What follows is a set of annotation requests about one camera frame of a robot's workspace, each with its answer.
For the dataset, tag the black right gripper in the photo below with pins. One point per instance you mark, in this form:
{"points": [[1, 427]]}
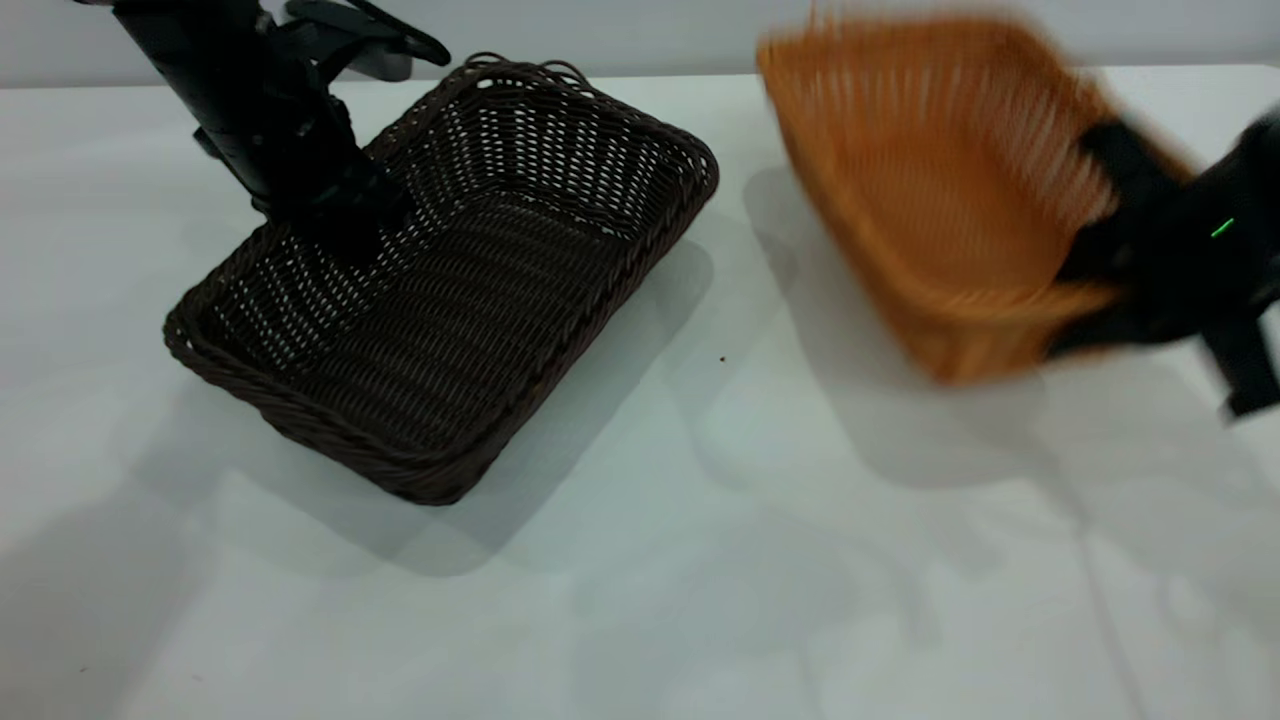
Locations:
{"points": [[1210, 250]]}

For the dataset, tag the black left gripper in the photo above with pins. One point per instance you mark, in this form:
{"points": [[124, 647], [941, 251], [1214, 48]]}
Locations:
{"points": [[250, 100]]}

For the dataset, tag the black wicker basket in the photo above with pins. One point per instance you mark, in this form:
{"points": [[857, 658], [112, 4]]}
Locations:
{"points": [[480, 300]]}

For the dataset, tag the orange wicker basket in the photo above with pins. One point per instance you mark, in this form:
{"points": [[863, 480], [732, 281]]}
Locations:
{"points": [[930, 200]]}

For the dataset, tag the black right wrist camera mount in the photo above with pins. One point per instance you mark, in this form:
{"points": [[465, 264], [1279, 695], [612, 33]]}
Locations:
{"points": [[1245, 370]]}

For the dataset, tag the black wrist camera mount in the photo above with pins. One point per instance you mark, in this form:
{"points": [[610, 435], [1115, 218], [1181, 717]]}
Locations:
{"points": [[370, 40], [1245, 370]]}

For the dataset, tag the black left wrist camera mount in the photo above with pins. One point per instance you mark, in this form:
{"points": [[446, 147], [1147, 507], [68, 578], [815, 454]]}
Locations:
{"points": [[370, 40]]}

